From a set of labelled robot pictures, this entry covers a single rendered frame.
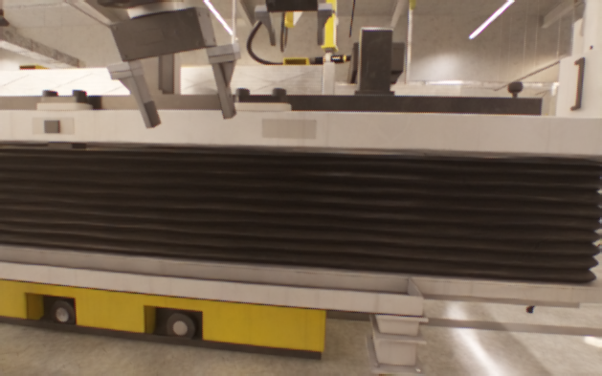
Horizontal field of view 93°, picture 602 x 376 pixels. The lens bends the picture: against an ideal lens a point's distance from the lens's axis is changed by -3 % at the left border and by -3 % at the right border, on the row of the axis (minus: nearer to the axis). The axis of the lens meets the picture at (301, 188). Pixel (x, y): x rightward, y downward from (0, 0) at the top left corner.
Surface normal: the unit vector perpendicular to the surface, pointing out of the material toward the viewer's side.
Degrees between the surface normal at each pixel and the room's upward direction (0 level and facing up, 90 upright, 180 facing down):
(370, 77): 90
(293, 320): 90
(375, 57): 90
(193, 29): 114
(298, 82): 90
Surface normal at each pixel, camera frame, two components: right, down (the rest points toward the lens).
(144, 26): -0.11, 0.47
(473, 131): -0.11, 0.08
